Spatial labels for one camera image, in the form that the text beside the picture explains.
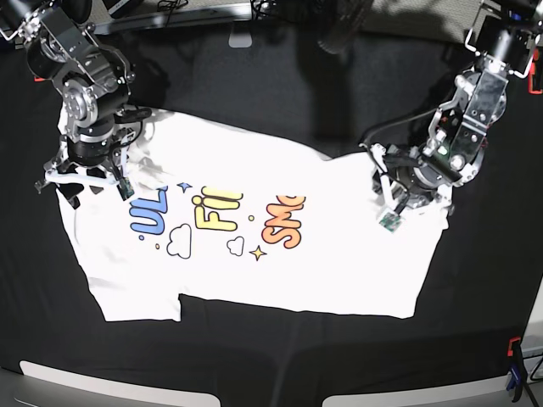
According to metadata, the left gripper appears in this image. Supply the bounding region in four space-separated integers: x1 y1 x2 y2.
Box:
359 142 455 233

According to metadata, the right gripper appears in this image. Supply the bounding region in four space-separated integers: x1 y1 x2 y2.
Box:
34 126 138 209

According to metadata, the white printed t-shirt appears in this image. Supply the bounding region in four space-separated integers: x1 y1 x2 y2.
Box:
59 111 448 321

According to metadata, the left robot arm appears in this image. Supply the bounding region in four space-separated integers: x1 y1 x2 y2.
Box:
359 1 542 232

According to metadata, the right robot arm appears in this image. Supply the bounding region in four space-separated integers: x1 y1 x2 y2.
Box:
1 1 152 209

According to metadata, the black table cloth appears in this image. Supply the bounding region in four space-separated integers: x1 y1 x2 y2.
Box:
1 25 542 406

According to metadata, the red black clamp far right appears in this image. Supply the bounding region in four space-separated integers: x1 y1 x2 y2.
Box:
528 47 543 95

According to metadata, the red blue clamp near right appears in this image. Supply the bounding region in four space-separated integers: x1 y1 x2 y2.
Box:
506 337 526 403

